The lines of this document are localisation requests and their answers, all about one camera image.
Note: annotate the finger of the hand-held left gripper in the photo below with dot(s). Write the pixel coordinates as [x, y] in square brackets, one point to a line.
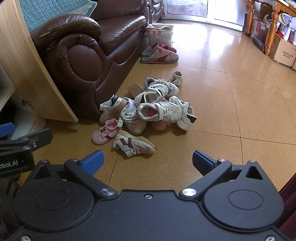
[27, 140]
[5, 129]

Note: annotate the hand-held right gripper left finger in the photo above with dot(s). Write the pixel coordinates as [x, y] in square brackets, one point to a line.
[92, 162]

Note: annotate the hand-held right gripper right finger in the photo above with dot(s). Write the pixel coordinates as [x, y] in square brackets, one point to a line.
[203, 162]

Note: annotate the white maroon striped sneaker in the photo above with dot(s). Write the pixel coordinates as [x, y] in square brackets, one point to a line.
[136, 144]

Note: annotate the white lace-up sneaker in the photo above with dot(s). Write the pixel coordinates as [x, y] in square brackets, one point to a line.
[133, 122]

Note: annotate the wooden shoe cabinet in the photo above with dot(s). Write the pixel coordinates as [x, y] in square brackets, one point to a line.
[27, 58]

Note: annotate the cream knit baby shoe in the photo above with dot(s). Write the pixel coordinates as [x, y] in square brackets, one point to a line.
[177, 78]

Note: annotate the maroon clothing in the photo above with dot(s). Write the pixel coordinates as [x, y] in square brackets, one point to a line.
[290, 204]

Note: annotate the brown leather sofa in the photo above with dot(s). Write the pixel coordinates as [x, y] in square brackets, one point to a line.
[156, 11]
[92, 58]

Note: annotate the pink grey slipper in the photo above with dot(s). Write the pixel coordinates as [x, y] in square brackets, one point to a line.
[161, 56]
[150, 49]

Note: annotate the blue quilted blanket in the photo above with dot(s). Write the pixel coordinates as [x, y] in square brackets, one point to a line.
[53, 11]

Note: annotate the dark grey bundle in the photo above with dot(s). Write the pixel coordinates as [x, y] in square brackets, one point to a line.
[257, 42]

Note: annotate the white plastic bag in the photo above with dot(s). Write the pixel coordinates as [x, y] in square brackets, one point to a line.
[159, 34]

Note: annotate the cardboard box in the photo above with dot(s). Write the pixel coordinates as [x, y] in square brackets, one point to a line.
[283, 49]

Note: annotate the pink box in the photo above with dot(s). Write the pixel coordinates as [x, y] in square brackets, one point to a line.
[257, 29]

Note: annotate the wooden table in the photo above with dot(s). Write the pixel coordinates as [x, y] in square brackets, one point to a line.
[273, 27]

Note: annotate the sliding glass door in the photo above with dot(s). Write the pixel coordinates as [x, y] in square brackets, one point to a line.
[203, 8]

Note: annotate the white lavender bag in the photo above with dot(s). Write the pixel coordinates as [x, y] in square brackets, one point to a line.
[288, 25]

